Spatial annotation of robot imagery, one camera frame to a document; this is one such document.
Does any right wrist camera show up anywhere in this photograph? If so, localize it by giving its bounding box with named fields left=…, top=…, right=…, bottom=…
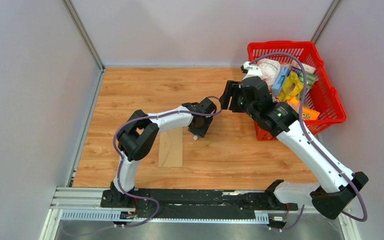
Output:
left=240, top=61, right=263, bottom=80

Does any orange snack bag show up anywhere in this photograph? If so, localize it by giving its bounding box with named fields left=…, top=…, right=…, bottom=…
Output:
left=286, top=96, right=320, bottom=120

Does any green packet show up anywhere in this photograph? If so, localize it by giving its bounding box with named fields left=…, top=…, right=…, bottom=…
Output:
left=299, top=72, right=319, bottom=99

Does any yellow snack bag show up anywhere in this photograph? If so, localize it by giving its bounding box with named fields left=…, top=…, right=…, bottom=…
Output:
left=277, top=71, right=304, bottom=102

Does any red plastic basket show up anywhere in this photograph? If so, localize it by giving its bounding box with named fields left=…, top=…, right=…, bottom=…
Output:
left=247, top=40, right=347, bottom=135

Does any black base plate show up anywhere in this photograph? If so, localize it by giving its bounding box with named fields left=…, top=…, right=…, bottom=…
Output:
left=100, top=188, right=298, bottom=220

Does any aluminium frame rail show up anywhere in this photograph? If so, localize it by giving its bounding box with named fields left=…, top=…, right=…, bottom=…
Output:
left=40, top=187, right=361, bottom=240

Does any blue box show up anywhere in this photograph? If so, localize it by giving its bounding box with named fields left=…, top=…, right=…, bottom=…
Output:
left=271, top=64, right=291, bottom=97

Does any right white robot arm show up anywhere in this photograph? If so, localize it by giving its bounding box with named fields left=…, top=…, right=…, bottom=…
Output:
left=219, top=76, right=369, bottom=220

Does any brown paper envelope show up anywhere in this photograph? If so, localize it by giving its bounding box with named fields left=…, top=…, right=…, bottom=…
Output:
left=158, top=127, right=183, bottom=168

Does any white crumpled bag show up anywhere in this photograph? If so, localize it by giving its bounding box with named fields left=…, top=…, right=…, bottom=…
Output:
left=257, top=58, right=281, bottom=90

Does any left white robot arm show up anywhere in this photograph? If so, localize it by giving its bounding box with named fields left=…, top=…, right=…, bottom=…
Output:
left=101, top=96, right=221, bottom=208

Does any white red small box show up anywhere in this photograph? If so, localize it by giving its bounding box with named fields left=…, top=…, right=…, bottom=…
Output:
left=290, top=60, right=316, bottom=74

